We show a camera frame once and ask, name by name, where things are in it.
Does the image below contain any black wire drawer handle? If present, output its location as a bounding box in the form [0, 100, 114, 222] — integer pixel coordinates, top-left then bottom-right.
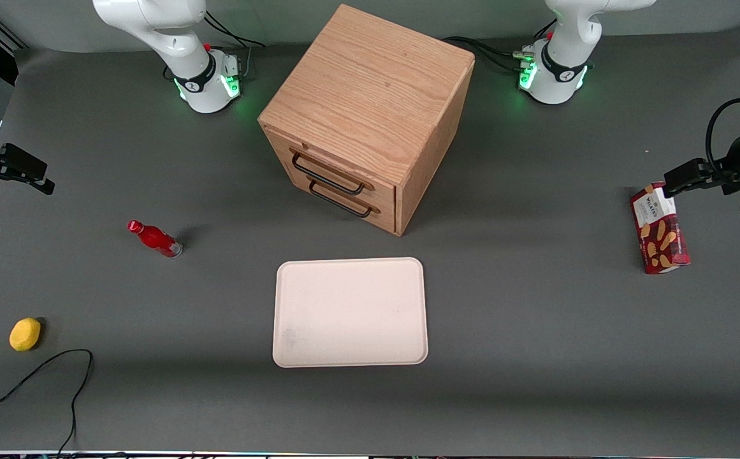
[308, 178, 381, 219]
[289, 147, 378, 196]

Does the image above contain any wooden drawer with worn bottom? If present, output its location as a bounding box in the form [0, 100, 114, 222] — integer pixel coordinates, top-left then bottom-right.
[265, 127, 397, 210]

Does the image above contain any wooden drawer cabinet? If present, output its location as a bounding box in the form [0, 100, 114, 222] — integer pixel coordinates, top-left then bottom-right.
[257, 3, 476, 238]

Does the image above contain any red shortbread cookie box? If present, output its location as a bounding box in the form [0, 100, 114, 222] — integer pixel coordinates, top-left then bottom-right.
[630, 182, 691, 275]

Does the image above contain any red plastic bottle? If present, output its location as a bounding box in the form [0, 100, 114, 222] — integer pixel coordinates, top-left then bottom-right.
[127, 220, 184, 259]

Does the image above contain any yellow lemon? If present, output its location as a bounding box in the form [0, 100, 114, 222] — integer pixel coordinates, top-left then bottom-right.
[9, 317, 42, 352]

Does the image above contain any beige plastic tray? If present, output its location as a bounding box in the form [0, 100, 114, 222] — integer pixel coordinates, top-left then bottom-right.
[272, 257, 429, 368]

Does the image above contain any aluminium frame rail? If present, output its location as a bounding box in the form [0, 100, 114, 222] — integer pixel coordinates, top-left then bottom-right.
[0, 3, 27, 52]

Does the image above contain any thin black cable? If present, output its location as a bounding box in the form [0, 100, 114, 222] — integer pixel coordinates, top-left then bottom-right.
[0, 349, 94, 456]

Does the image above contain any black left arm base cable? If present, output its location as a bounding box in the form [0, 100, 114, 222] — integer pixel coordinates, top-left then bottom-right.
[462, 43, 528, 72]
[441, 36, 530, 61]

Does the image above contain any black arm base cable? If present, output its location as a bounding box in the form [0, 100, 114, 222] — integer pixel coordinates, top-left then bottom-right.
[462, 43, 528, 72]
[441, 36, 530, 61]
[203, 10, 266, 49]

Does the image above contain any black right arm base cable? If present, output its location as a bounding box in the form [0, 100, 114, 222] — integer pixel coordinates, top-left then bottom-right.
[203, 10, 266, 49]

